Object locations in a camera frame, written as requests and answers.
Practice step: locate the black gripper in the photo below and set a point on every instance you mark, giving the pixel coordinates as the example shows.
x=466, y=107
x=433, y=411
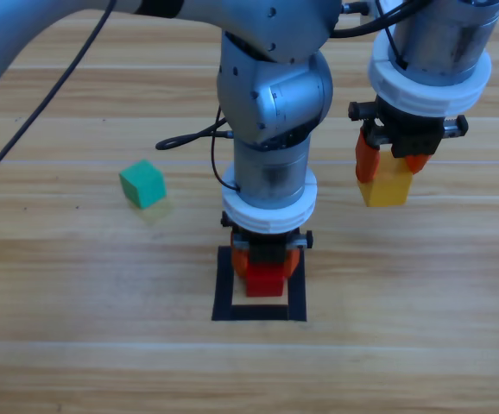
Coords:
x=267, y=254
x=413, y=138

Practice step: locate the red wooden block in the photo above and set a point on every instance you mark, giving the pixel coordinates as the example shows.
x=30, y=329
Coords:
x=264, y=284

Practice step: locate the yellow wooden block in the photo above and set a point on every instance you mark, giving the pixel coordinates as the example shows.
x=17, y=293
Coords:
x=387, y=190

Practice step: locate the green wooden block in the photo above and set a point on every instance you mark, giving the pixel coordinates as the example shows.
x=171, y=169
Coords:
x=143, y=185

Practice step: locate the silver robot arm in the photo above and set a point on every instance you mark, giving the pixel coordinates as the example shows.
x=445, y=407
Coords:
x=275, y=86
x=439, y=34

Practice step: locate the black tape square outline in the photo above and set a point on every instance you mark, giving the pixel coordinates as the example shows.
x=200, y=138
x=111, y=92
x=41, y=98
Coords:
x=222, y=297

